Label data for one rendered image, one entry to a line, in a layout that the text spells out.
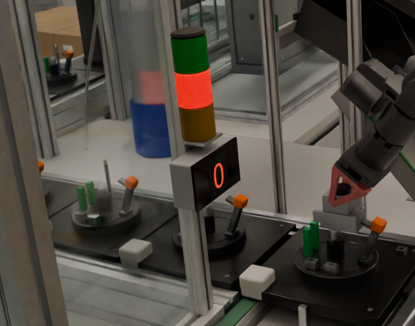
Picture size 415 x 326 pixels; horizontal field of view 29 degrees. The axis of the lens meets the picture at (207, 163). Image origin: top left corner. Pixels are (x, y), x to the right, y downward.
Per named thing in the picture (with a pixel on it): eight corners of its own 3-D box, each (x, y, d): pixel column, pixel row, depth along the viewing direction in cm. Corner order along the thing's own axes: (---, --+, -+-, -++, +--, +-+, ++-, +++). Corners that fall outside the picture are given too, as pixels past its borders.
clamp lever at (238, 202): (238, 231, 147) (249, 197, 142) (233, 235, 145) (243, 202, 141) (222, 221, 148) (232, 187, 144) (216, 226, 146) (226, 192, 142)
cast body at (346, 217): (366, 222, 132) (365, 183, 130) (356, 234, 129) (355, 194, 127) (320, 215, 137) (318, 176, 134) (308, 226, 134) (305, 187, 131)
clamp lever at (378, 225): (372, 257, 133) (388, 220, 129) (368, 262, 132) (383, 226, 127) (353, 246, 134) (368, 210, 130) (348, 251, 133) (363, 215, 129)
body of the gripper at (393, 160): (335, 163, 123) (360, 129, 119) (361, 140, 131) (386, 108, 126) (368, 191, 122) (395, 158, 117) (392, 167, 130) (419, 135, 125)
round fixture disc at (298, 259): (391, 255, 138) (391, 245, 137) (358, 295, 127) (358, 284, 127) (316, 240, 146) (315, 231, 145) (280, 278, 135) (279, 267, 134)
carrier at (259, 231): (296, 233, 154) (292, 172, 149) (232, 295, 135) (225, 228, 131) (190, 213, 166) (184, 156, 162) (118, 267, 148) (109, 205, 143)
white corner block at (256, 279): (276, 289, 136) (275, 268, 134) (263, 303, 132) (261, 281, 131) (252, 283, 138) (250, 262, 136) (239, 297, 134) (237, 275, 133)
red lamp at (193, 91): (219, 99, 116) (216, 66, 114) (201, 110, 112) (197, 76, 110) (190, 96, 119) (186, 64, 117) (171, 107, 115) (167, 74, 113)
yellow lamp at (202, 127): (223, 132, 118) (219, 99, 116) (204, 143, 114) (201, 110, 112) (193, 128, 121) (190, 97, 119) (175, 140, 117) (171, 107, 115)
